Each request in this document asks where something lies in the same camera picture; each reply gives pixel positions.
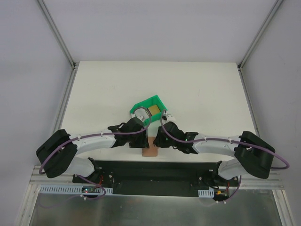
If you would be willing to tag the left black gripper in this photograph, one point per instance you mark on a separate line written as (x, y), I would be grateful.
(143, 138)

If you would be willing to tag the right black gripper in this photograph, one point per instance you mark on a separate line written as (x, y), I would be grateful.
(156, 138)

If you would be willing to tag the tan leather card holder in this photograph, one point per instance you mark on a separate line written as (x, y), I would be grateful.
(152, 150)

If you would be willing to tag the green plastic bin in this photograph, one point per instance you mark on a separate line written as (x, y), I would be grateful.
(142, 108)

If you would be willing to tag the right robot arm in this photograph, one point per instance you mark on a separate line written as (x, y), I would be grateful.
(245, 150)

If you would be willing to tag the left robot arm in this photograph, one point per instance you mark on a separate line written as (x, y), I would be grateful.
(59, 153)

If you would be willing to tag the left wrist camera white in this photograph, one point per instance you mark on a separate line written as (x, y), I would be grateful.
(139, 116)

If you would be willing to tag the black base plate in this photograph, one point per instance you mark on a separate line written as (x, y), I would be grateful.
(152, 178)

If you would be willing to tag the right white cable duct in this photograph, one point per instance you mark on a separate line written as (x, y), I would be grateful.
(206, 193)

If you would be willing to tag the white cable duct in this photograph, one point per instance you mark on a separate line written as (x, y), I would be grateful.
(79, 189)
(206, 193)

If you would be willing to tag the left aluminium frame post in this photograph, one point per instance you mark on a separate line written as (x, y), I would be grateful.
(55, 31)

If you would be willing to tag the aluminium frame post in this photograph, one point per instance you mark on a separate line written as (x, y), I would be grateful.
(266, 22)
(55, 31)

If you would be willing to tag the aluminium front rail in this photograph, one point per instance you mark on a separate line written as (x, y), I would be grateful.
(274, 181)

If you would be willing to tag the left white cable duct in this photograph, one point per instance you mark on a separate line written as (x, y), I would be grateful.
(79, 189)

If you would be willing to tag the right aluminium frame post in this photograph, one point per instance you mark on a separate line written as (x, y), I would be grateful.
(266, 22)

